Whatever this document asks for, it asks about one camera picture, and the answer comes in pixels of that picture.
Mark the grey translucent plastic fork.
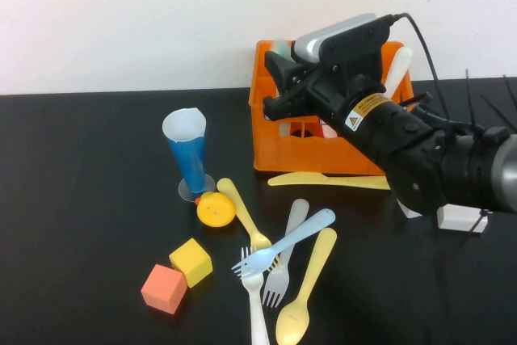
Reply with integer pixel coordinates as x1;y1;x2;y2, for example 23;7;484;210
262;198;311;308

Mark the white power adapter plug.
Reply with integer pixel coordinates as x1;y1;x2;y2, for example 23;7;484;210
437;204;488;234

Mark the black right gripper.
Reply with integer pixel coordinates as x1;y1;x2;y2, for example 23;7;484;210
262;48;387;122

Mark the yellow foam cube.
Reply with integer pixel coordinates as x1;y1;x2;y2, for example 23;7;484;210
168;238;214;288

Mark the blue cone cup white inside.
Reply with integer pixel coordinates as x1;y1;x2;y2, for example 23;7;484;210
162;107;216;203

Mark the orange plastic cutlery holder crate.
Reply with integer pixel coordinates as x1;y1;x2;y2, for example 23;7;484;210
247;40;415;176

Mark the white plastic fork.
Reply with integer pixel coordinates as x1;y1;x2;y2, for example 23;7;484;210
241;246;271;345

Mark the black camera cable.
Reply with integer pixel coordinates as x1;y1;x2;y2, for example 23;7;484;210
387;12;485;136

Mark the yellow plastic knife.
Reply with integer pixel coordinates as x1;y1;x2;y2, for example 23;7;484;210
267;171;392;191

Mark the yellow plastic fork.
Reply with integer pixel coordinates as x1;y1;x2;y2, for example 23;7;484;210
216;177;282;271

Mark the yellow plastic spoon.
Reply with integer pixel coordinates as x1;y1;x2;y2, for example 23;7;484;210
275;227;338;345

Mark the white foam cube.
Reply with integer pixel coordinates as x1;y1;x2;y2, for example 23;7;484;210
397;198;422;220

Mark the white plastic knife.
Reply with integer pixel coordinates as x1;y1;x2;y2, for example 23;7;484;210
383;46;414;98

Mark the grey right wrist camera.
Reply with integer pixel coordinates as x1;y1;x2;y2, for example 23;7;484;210
291;12;395;71

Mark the light blue plastic fork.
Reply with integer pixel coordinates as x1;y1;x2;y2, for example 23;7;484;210
231;208;337;280

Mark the yellow toy duck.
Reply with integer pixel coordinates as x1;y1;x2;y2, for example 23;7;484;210
195;191;237;228

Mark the orange foam cube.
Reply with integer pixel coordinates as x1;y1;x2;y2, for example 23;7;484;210
141;263;189;315

